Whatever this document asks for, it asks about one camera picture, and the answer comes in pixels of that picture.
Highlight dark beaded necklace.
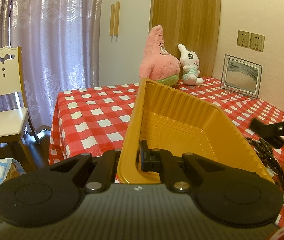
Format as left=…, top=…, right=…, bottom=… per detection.
left=245, top=136, right=284, bottom=209

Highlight golden plastic tray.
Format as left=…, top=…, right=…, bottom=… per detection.
left=117, top=79, right=273, bottom=184

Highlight red white checkered tablecloth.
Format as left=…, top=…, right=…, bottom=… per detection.
left=48, top=77, right=284, bottom=226

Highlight pink starfish plush toy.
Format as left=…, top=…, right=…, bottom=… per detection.
left=139, top=25, right=181, bottom=86

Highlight white bunny plush toy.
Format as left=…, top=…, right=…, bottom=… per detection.
left=177, top=44, right=204, bottom=86

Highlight white wooden chair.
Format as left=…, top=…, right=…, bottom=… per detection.
left=0, top=46, right=40, bottom=170

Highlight wooden door panel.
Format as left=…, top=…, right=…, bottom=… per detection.
left=150, top=0, right=221, bottom=77

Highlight purple lace curtain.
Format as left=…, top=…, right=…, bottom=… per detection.
left=0, top=0, right=102, bottom=131

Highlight sand art picture frame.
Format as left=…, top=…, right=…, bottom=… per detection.
left=220, top=54, right=262, bottom=98

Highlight wall socket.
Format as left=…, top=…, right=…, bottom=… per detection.
left=237, top=30, right=251, bottom=48
left=249, top=33, right=265, bottom=52

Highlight left wall socket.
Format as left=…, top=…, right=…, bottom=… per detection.
left=237, top=30, right=251, bottom=48

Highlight wooden wall hook strip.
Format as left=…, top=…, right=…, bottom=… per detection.
left=109, top=1, right=121, bottom=37

